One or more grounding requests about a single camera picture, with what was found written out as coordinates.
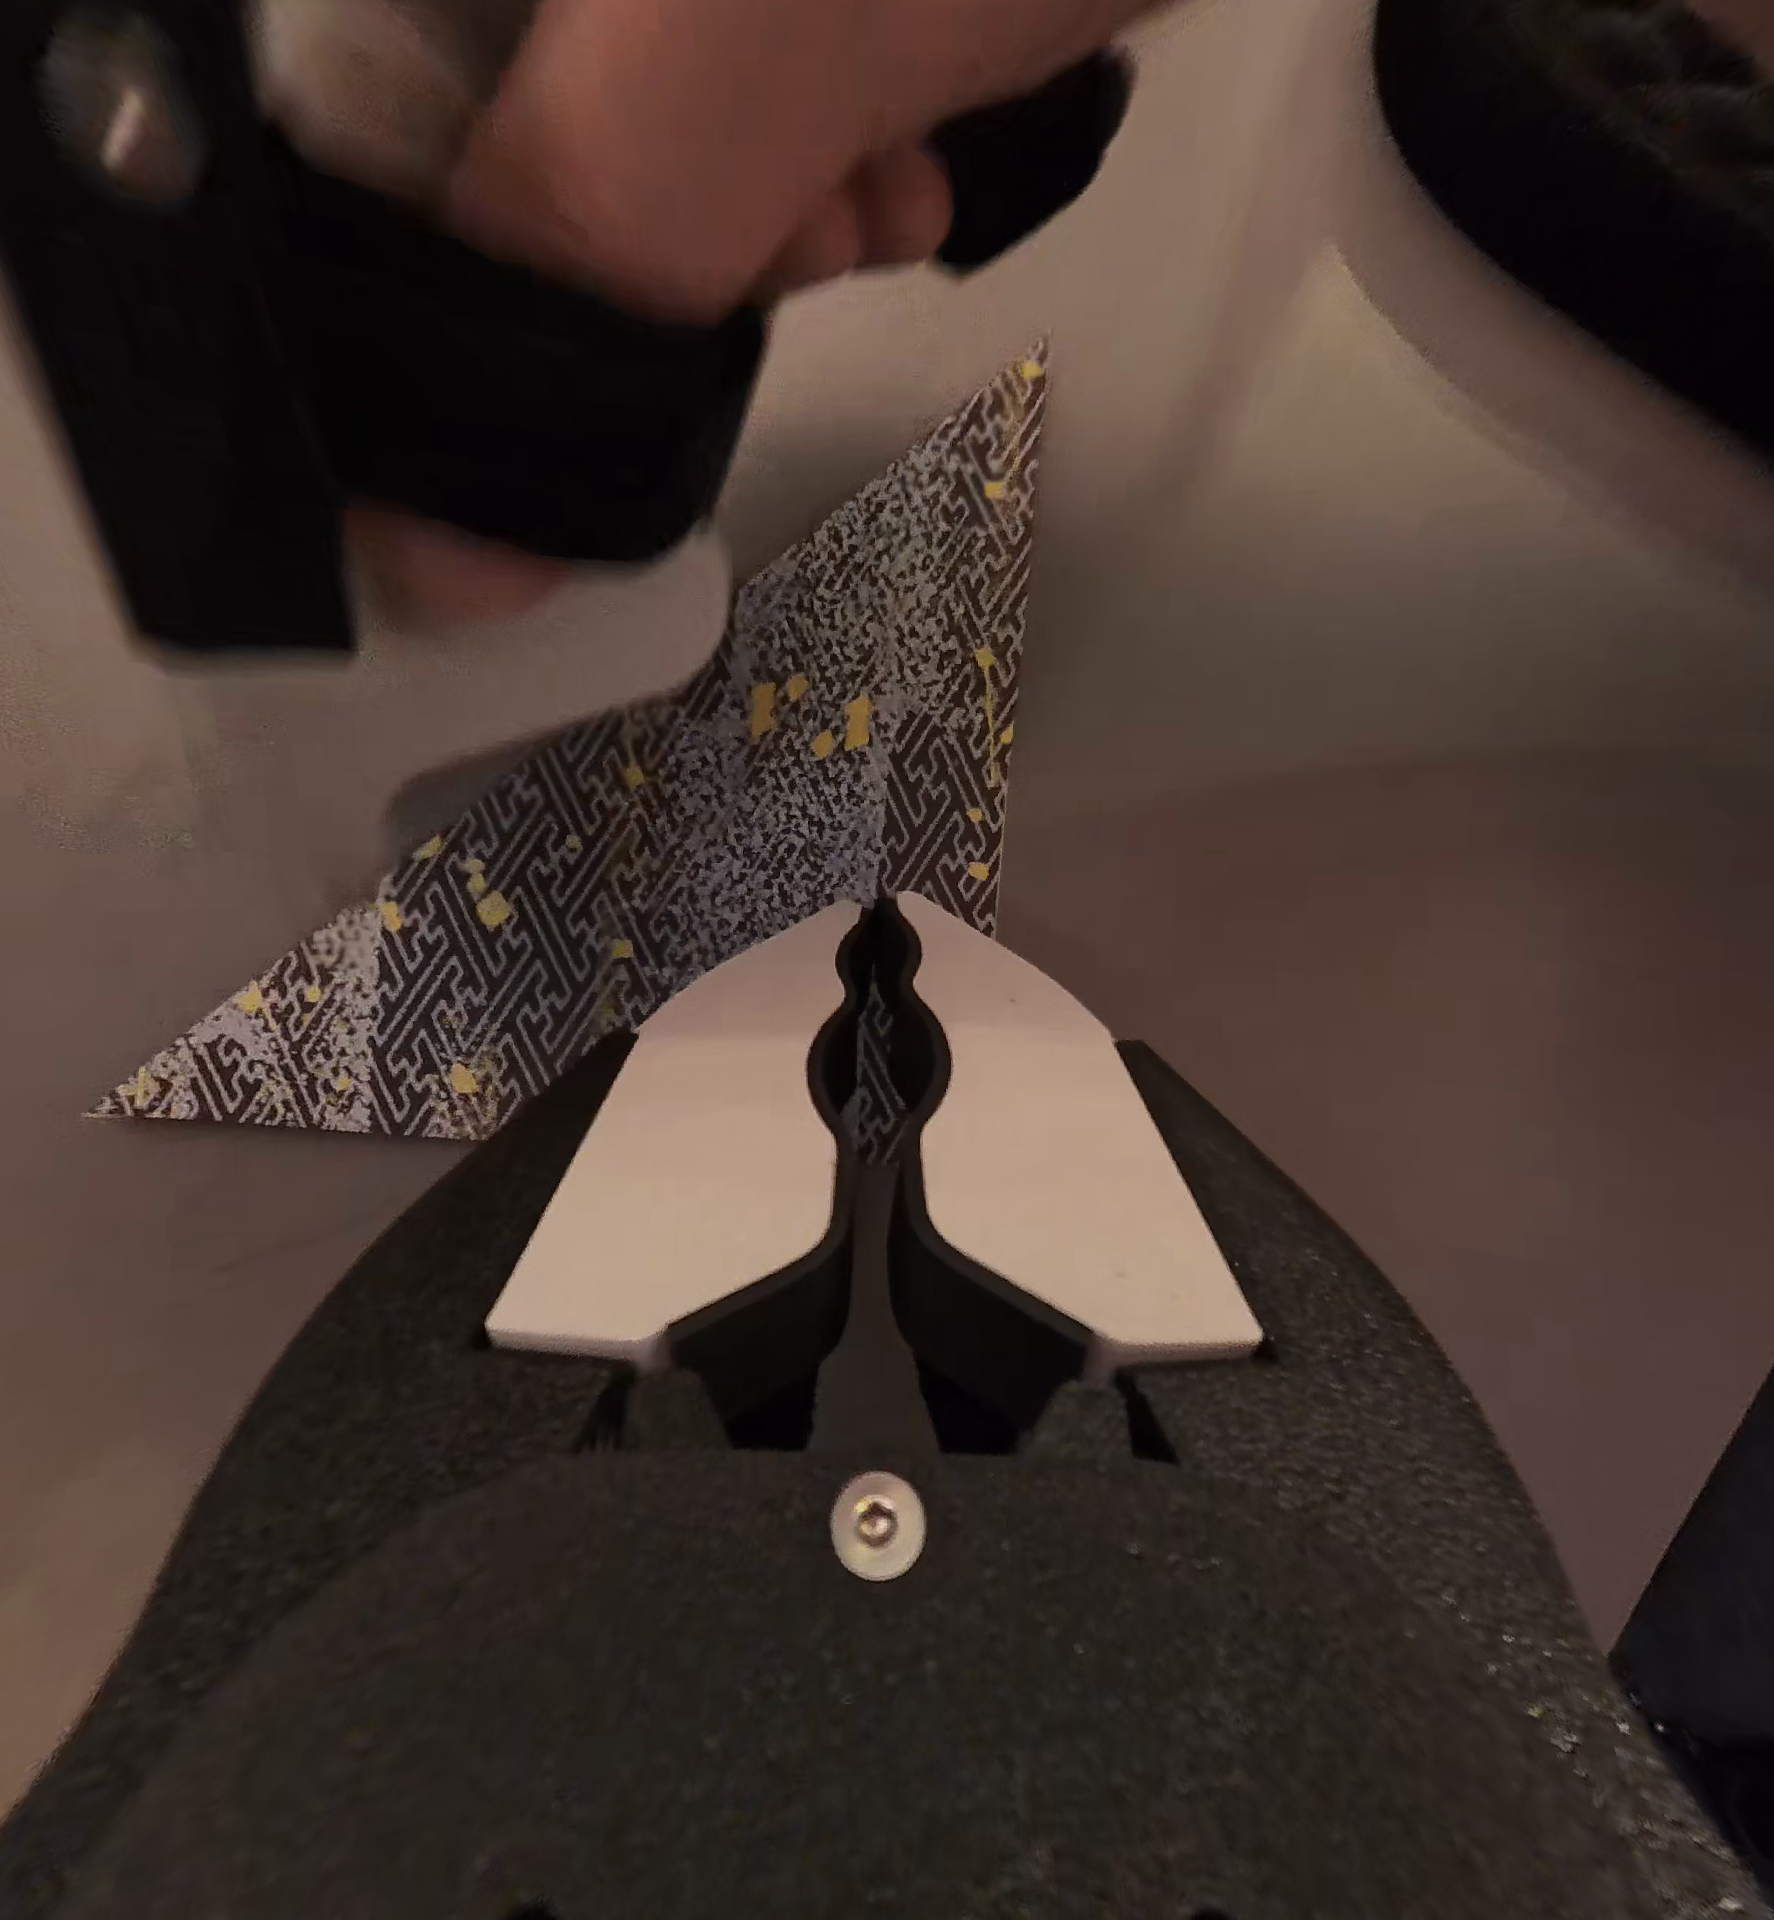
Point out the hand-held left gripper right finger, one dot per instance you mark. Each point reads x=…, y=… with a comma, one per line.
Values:
x=1081, y=1185

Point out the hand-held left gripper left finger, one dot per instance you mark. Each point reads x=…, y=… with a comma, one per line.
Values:
x=692, y=1185

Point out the patterned black origami paper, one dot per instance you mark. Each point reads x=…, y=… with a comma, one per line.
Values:
x=826, y=675

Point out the person's right hand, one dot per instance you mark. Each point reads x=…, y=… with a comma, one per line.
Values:
x=705, y=150

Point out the dark flat object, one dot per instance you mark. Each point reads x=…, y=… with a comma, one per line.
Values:
x=1758, y=1576

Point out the person's dark clothing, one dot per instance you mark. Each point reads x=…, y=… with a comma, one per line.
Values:
x=1651, y=194

